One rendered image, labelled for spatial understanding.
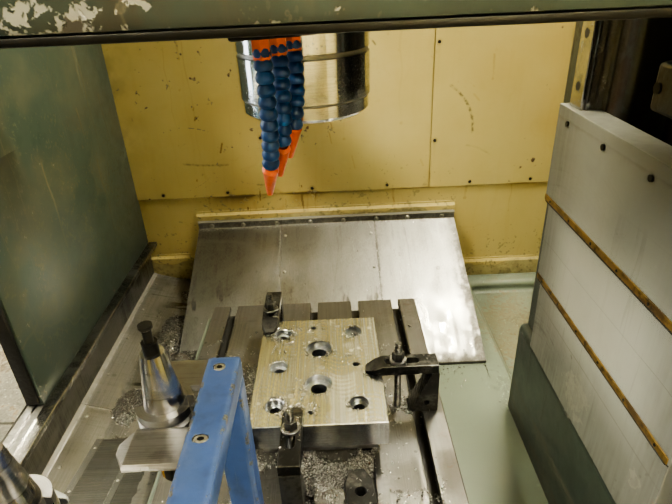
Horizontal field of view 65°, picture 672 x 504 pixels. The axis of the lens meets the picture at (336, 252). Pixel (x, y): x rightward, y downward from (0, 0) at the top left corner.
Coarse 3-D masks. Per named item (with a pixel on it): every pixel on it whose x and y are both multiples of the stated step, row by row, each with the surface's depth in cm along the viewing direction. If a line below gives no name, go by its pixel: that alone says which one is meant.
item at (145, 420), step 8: (184, 384) 60; (184, 392) 59; (192, 392) 59; (184, 400) 58; (192, 400) 59; (136, 408) 57; (184, 408) 57; (192, 408) 60; (136, 416) 57; (144, 416) 56; (152, 416) 56; (160, 416) 56; (168, 416) 56; (176, 416) 56; (184, 416) 57; (144, 424) 56; (152, 424) 56; (160, 424) 56; (168, 424) 56; (176, 424) 57; (184, 424) 58
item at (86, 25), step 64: (0, 0) 32; (64, 0) 32; (128, 0) 32; (192, 0) 32; (256, 0) 32; (320, 0) 32; (384, 0) 32; (448, 0) 32; (512, 0) 32; (576, 0) 32; (640, 0) 32
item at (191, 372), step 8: (192, 360) 66; (200, 360) 65; (176, 368) 64; (184, 368) 64; (192, 368) 64; (200, 368) 64; (184, 376) 63; (192, 376) 63; (200, 376) 63; (192, 384) 62; (200, 384) 62
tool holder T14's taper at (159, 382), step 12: (144, 360) 54; (156, 360) 54; (168, 360) 56; (144, 372) 55; (156, 372) 55; (168, 372) 56; (144, 384) 55; (156, 384) 55; (168, 384) 56; (180, 384) 58; (144, 396) 56; (156, 396) 55; (168, 396) 56; (180, 396) 57; (144, 408) 57; (156, 408) 56; (168, 408) 56
